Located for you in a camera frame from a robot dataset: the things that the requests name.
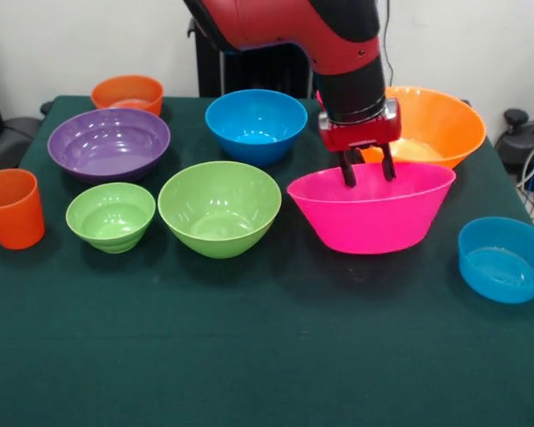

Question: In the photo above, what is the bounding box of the large orange bowl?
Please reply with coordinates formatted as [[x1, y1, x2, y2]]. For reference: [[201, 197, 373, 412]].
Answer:
[[360, 85, 488, 170]]

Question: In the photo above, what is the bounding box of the dark green tablecloth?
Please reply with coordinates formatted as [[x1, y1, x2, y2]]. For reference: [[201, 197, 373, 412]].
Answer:
[[0, 95, 534, 427]]

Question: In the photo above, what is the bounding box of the small orange bowl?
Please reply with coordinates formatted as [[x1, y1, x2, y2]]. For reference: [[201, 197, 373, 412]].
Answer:
[[91, 74, 165, 117]]

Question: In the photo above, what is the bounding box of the large pink bowl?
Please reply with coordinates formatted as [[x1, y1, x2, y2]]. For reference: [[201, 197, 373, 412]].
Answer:
[[287, 162, 457, 255]]

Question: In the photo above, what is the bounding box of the purple bowl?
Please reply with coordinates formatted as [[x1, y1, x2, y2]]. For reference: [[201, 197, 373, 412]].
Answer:
[[47, 107, 172, 185]]

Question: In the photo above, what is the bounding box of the small green bowl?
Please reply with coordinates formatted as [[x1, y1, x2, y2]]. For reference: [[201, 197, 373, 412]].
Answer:
[[65, 181, 157, 254]]

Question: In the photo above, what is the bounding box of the medium blue bowl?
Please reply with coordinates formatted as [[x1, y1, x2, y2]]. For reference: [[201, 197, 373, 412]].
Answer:
[[204, 88, 309, 168]]

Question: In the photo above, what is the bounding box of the small blue bowl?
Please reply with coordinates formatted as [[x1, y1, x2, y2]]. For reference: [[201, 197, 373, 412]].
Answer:
[[457, 216, 534, 305]]

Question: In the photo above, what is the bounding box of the orange cup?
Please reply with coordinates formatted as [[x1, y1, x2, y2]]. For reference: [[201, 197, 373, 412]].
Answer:
[[0, 168, 46, 251]]

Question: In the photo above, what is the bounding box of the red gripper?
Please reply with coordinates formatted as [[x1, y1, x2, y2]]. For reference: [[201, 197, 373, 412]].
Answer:
[[318, 98, 402, 187]]

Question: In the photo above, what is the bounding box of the medium green bowl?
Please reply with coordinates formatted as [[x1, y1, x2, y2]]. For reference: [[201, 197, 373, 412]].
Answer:
[[157, 160, 283, 260]]

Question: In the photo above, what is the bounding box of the thin black wall cable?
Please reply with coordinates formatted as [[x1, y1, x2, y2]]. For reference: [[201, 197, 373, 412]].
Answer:
[[382, 0, 396, 88]]

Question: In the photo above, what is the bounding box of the black chair base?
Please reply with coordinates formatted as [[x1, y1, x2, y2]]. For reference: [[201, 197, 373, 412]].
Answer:
[[495, 108, 534, 193], [0, 116, 41, 173]]

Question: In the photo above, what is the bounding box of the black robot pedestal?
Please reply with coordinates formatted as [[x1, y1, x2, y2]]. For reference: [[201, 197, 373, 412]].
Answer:
[[187, 17, 315, 100]]

